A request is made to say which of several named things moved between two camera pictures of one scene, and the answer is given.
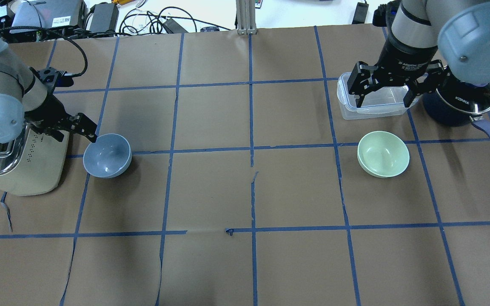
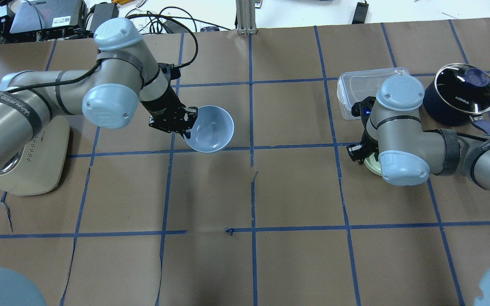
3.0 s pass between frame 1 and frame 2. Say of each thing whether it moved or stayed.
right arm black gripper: moved
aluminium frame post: stayed
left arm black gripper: moved
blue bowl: moved
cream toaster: stayed
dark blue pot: stayed
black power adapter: stayed
